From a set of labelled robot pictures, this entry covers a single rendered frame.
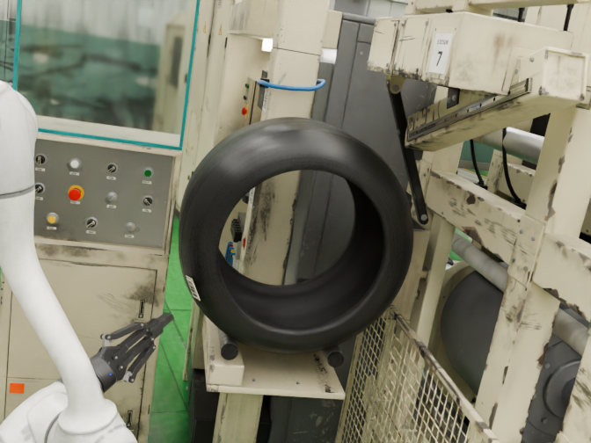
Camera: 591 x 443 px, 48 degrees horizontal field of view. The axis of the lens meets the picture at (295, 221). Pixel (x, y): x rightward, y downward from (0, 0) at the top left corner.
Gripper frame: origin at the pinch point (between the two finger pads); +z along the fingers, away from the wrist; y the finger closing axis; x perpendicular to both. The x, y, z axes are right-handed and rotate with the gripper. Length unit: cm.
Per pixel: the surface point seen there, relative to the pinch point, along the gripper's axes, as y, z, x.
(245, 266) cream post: 13, 47, -20
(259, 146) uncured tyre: -27.2, 33.9, 18.1
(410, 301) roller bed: 42, 73, 15
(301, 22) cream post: -47, 78, 9
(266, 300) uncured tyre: 20.7, 40.8, -9.7
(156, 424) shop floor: 90, 45, -116
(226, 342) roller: 16.3, 15.2, -0.8
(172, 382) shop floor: 94, 74, -139
